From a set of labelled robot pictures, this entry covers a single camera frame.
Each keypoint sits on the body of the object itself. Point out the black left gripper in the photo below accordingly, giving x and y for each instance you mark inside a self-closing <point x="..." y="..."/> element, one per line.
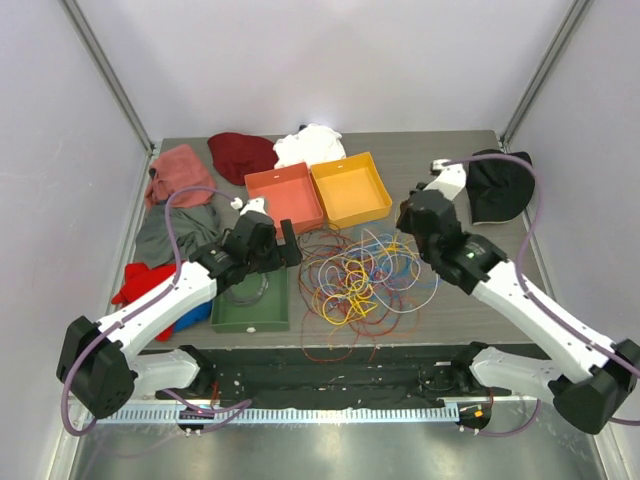
<point x="291" y="251"/>

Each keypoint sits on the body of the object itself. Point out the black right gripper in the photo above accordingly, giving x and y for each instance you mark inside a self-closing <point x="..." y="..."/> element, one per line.
<point x="403" y="223"/>

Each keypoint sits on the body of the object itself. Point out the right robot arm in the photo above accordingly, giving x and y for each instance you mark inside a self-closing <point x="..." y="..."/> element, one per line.
<point x="586" y="376"/>

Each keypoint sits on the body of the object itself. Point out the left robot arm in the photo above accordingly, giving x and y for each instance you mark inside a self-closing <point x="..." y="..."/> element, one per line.
<point x="102" y="363"/>

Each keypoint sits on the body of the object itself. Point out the green plastic tray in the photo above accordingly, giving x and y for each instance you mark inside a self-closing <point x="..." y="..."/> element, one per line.
<point x="259" y="304"/>

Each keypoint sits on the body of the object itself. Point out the coral orange plastic tray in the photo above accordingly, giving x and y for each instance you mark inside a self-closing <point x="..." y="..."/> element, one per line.
<point x="290" y="195"/>

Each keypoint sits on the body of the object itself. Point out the black bucket hat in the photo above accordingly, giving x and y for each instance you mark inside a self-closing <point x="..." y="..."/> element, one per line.
<point x="498" y="190"/>

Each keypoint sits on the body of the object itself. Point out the yellow plastic tray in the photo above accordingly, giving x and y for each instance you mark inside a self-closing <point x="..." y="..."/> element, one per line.
<point x="351" y="191"/>

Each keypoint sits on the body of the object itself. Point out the grey cloth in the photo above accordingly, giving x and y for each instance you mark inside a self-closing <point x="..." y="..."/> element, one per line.
<point x="193" y="228"/>

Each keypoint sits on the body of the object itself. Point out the blue cloth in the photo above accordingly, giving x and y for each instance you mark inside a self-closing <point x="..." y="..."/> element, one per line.
<point x="196" y="315"/>

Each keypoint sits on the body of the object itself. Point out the white cloth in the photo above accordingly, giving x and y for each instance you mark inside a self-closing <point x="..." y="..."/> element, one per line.
<point x="313" y="144"/>

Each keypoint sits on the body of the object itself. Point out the dark red cloth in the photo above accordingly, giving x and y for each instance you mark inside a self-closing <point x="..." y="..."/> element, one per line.
<point x="235" y="155"/>

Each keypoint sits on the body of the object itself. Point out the pink cloth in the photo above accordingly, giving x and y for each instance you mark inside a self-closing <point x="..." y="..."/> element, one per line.
<point x="174" y="170"/>

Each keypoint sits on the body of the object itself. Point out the bright red cloth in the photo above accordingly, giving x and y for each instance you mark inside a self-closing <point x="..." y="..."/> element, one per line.
<point x="139" y="280"/>

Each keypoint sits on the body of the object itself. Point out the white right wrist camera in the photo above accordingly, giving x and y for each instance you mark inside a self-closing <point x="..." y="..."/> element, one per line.
<point x="449" y="179"/>

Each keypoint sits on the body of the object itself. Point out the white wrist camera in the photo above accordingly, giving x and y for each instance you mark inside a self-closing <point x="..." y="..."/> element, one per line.
<point x="449" y="179"/>
<point x="255" y="205"/>

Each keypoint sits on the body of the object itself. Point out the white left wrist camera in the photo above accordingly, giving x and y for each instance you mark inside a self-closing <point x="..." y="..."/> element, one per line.
<point x="255" y="205"/>

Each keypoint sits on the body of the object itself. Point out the white slotted cable duct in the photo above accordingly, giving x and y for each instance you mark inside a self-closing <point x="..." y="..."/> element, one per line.
<point x="174" y="413"/>

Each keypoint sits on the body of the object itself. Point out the right aluminium frame post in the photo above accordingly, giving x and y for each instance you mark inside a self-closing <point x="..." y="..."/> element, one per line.
<point x="575" y="15"/>

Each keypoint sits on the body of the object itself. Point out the aluminium frame post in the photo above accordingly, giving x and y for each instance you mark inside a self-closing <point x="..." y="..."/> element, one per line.
<point x="93" y="47"/>
<point x="575" y="15"/>

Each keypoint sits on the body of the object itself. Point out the left aluminium frame post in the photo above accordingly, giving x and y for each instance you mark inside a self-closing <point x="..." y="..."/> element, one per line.
<point x="93" y="47"/>

